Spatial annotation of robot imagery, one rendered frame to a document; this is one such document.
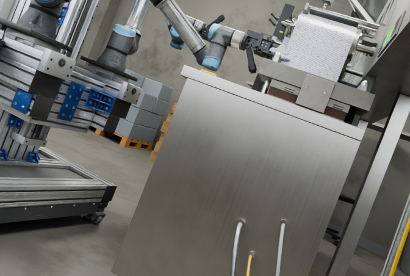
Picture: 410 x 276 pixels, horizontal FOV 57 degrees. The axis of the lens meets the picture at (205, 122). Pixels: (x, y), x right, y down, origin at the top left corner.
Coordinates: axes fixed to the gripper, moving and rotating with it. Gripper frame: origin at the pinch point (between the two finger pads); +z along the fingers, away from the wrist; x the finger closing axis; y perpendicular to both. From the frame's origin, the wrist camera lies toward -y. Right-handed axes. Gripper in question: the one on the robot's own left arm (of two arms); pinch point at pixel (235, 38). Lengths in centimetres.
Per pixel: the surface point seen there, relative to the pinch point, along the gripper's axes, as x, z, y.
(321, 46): 62, 33, -4
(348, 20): 31, 46, -24
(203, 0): -416, -67, -75
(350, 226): 68, 72, 60
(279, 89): 81, 21, 19
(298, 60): 62, 26, 5
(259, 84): 26.6, 19.4, 19.3
